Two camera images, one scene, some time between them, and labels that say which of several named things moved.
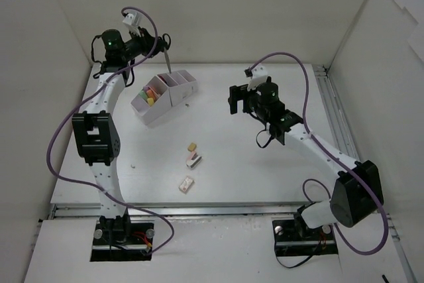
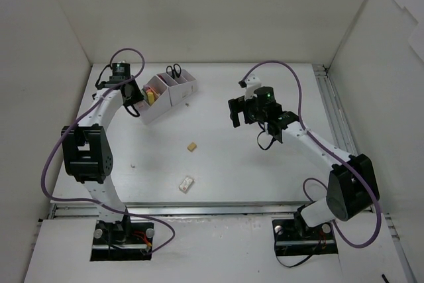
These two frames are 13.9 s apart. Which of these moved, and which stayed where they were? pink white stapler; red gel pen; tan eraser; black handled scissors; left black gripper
Moved: left black gripper; pink white stapler; black handled scissors
Stayed: red gel pen; tan eraser
